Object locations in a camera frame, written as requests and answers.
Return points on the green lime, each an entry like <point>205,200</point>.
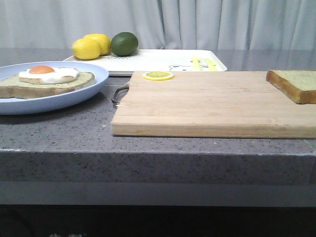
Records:
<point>124,44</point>

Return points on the bread slice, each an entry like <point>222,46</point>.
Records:
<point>297,85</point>
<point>13,87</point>

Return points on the fried egg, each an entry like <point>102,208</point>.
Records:
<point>43,74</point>

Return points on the white tray with bear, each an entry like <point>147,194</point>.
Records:
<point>159,60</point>

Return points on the wooden cutting board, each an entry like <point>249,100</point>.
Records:
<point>211,104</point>

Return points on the grey curtain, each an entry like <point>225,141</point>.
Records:
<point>162,24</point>

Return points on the yellow lemon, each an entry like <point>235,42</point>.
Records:
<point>86,49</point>
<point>103,40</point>

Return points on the light blue plate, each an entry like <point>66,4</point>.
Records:
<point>15,106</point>

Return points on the metal cutting board handle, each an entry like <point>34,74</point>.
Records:
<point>117,94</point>

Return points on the rear yellow lemon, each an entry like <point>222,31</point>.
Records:
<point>103,40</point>

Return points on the lemon slice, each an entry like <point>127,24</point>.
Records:
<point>158,75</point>

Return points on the front yellow lemon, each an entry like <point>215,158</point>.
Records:
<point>86,49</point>

